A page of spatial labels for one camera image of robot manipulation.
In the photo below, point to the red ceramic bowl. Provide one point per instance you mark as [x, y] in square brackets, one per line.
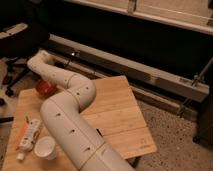
[45, 89]

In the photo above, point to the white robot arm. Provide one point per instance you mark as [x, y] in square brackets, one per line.
[82, 144]

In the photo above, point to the wooden bamboo table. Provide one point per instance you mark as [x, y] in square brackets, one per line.
[115, 113]

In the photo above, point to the white tube bottle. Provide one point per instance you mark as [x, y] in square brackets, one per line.
[28, 138]

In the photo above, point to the white paper cup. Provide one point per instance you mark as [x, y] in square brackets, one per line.
[45, 148]

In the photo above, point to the orange marker pen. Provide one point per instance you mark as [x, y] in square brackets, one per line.
[20, 135]

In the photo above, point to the black office chair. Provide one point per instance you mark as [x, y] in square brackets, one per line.
[21, 35]

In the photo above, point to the white upper ledge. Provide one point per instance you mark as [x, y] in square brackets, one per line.
[190, 14]

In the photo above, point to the metal floor rail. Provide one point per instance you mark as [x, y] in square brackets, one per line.
[162, 89]

